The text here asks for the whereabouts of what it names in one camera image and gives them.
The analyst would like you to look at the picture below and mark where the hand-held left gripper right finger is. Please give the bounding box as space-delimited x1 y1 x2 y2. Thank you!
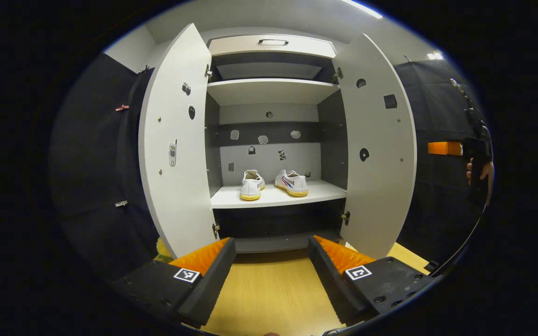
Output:
307 235 436 326

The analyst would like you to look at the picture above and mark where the white canvas shoe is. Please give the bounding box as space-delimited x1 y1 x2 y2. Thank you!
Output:
240 169 266 202
275 169 309 198

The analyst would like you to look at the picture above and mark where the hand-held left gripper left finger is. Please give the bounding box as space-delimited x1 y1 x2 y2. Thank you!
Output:
113 237 237 329

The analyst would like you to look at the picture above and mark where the yellow plush toy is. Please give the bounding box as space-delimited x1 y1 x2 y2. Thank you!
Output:
156 237 174 260

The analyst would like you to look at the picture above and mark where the black backdrop cloth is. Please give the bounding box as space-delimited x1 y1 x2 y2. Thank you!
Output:
50 52 490 280

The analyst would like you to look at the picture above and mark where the white cabinet door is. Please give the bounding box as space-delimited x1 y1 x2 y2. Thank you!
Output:
138 23 219 259
332 34 418 260

